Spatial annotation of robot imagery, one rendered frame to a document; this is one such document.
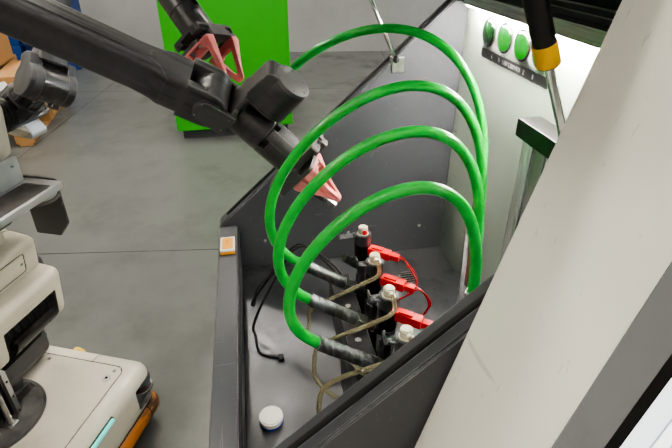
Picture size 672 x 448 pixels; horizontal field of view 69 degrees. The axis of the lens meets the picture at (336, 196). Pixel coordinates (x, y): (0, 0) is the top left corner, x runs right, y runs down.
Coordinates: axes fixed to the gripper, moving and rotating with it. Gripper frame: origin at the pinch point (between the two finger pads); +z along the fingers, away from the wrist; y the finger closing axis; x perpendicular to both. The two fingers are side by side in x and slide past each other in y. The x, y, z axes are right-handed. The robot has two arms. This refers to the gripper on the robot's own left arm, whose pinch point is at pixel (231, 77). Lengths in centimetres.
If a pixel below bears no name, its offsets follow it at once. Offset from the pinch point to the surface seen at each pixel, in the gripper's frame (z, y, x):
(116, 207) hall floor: -56, 146, 201
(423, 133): 29.2, -19.2, -26.9
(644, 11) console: 32, -37, -48
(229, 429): 46, -29, 16
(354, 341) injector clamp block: 48.6, -10.7, 3.3
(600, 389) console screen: 50, -44, -33
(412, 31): 15.3, -1.0, -29.8
